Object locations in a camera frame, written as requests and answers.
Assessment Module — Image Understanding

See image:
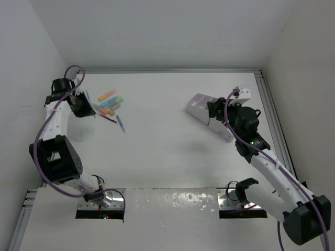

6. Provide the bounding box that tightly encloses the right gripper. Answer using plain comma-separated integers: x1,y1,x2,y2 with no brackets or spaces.
207,97,243,140

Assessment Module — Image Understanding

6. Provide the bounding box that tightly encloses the red gel pen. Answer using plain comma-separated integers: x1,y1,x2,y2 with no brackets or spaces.
99,113,117,124

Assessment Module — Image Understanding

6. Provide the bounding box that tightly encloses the white worn eraser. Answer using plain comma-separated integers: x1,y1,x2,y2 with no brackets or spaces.
111,104,121,111

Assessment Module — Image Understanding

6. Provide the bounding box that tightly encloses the light blue pen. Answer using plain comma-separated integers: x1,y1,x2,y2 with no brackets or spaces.
116,115,126,133

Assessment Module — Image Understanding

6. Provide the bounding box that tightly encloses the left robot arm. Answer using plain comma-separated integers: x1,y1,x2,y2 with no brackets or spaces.
29,77,105,206

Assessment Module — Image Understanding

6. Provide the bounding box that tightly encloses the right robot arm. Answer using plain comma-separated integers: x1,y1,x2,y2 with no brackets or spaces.
207,98,331,250

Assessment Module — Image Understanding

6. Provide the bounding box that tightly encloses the white divided organizer left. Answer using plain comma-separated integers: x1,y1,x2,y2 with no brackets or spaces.
186,93,217,125

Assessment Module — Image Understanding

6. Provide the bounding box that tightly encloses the orange highlighter clear body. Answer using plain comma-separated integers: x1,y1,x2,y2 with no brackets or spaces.
91,104,108,115

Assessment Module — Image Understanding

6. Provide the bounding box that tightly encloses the blue highlighter clear body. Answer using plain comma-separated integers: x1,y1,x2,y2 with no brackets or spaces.
100,97,117,109

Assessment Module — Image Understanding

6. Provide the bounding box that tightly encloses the pink highlighter yellow-orange cap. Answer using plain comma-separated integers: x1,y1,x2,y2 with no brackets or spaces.
98,89,116,102

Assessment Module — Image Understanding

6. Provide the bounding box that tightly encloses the green highlighter clear body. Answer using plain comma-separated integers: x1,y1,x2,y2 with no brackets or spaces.
111,96,124,105

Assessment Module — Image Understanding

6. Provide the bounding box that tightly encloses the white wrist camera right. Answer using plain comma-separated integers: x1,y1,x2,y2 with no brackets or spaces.
233,86,251,102

